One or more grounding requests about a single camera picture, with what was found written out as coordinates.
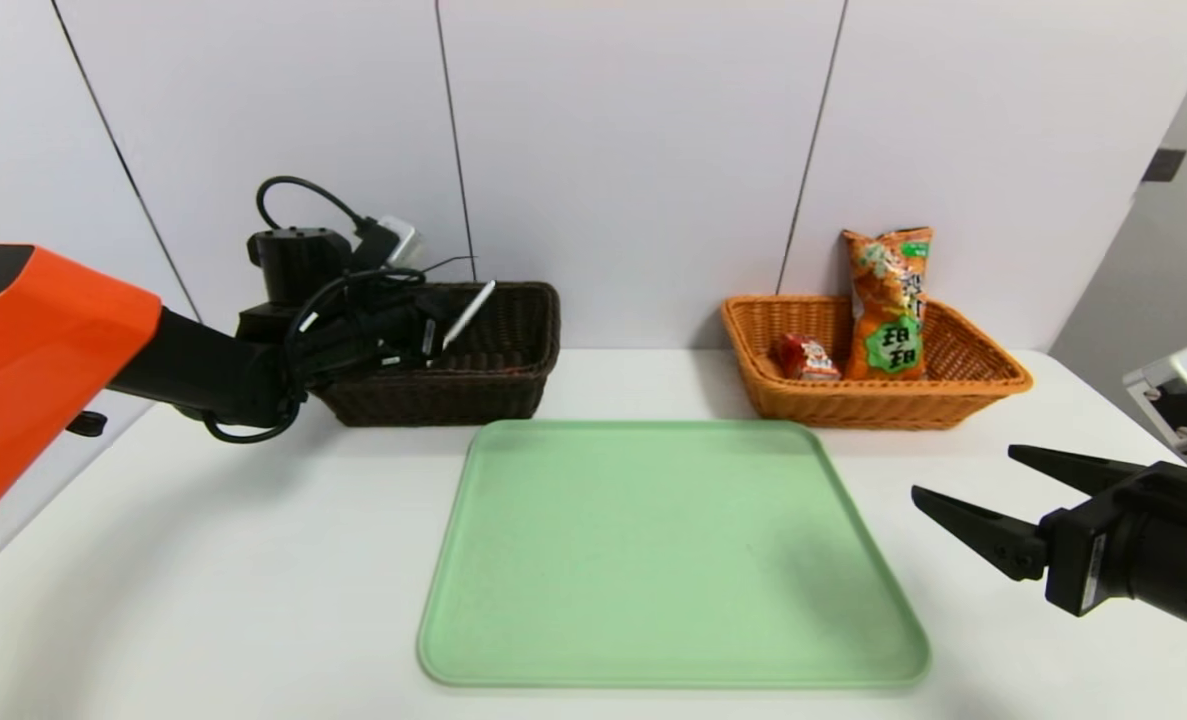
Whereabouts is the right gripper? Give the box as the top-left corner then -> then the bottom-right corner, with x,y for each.
911,444 -> 1187,643

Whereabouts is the orange snack bag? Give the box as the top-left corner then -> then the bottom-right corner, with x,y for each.
842,227 -> 935,382

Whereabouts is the red milk carton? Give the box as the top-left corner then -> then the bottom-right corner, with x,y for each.
771,333 -> 842,382

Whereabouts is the white pen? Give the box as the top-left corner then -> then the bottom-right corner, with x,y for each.
440,279 -> 498,352

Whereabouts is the orange wicker basket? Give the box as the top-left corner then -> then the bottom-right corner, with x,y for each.
720,294 -> 1033,431

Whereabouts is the dark brown wicker basket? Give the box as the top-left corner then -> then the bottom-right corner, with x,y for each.
311,281 -> 562,427

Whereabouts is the green plastic tray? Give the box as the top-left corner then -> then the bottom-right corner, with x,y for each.
418,420 -> 930,688

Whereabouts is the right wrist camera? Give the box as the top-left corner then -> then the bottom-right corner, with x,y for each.
1123,343 -> 1187,457

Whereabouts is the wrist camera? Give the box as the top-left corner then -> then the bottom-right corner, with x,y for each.
1123,343 -> 1187,457
366,215 -> 424,268

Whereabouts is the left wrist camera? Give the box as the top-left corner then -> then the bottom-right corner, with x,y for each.
366,215 -> 424,268

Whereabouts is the left camera cable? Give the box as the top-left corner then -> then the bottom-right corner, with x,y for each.
256,176 -> 376,237

